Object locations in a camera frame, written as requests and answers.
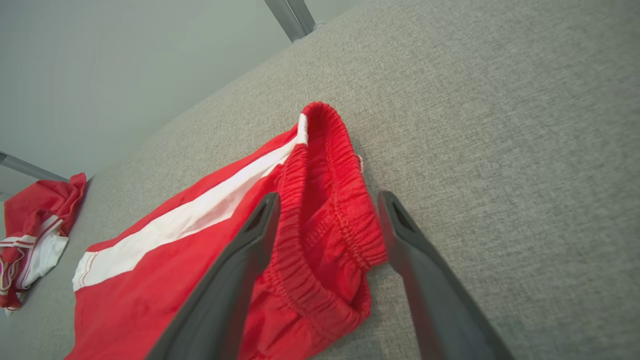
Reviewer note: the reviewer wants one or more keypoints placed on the red shorts with white stripes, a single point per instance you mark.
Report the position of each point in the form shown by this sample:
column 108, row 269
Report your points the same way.
column 150, row 300

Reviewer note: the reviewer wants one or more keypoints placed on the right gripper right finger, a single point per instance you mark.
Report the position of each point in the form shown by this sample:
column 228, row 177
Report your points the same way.
column 440, row 310

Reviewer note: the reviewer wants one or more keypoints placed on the grey fabric sofa seat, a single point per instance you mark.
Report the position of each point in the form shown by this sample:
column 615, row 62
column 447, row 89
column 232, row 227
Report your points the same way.
column 500, row 150

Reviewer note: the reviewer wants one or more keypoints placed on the grey metal partition post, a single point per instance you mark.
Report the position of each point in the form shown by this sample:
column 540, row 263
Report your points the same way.
column 292, row 17

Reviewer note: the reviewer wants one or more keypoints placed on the grey metal wall rail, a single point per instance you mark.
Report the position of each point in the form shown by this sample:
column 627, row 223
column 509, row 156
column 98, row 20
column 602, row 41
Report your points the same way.
column 30, row 169

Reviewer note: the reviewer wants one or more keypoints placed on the red Bulls basketball jersey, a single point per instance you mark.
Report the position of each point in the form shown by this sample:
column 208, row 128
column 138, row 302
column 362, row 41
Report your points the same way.
column 35, row 205

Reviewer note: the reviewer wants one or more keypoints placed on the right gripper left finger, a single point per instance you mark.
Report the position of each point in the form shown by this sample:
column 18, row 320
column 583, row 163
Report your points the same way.
column 225, row 300

